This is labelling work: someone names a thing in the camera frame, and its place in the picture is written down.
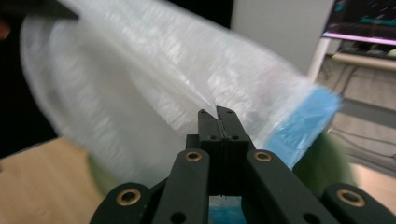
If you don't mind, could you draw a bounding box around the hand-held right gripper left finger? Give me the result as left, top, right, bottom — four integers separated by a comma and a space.
186, 108, 225, 198

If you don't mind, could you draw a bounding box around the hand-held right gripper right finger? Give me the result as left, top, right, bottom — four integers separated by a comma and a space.
217, 105, 257, 198

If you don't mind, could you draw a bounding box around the white blue-rimmed plastic trash bag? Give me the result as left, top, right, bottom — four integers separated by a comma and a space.
20, 0, 344, 224

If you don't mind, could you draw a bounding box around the white cabinet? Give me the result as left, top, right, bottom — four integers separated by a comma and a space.
230, 0, 336, 77

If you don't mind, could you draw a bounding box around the computer monitor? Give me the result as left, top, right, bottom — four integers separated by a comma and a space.
321, 0, 396, 47

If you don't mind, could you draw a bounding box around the metal desk frame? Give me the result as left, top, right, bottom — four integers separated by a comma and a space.
306, 36, 396, 83

